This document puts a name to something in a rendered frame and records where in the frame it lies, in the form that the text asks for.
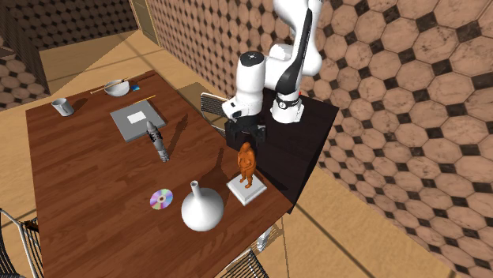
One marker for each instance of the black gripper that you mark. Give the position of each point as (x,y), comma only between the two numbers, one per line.
(244,122)

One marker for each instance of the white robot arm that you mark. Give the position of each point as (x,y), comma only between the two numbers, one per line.
(250,83)

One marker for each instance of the orange figure on white base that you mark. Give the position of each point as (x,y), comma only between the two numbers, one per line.
(247,164)

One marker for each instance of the black robot stand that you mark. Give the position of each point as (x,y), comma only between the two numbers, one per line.
(296,142)

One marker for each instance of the white flask-shaped vase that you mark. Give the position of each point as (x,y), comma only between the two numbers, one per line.
(202,213)

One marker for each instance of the grey toy rocket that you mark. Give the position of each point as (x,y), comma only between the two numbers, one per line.
(156,141)

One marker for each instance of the shiny compact disc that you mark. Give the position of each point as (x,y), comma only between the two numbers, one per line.
(161,199)

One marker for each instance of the wooden chopstick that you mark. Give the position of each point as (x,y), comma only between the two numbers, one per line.
(101,89)
(144,99)

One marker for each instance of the grey flat book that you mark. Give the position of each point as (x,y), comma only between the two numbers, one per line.
(133,126)

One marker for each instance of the small blue block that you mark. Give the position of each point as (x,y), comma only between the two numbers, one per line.
(135,87)

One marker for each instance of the white bowl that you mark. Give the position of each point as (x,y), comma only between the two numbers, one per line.
(116,88)

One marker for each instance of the brown wooden table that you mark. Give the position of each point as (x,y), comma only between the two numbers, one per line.
(96,173)

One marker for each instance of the olive door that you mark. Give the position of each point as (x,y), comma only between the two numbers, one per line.
(145,17)

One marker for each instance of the grey mug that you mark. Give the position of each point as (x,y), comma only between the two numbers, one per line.
(62,107)

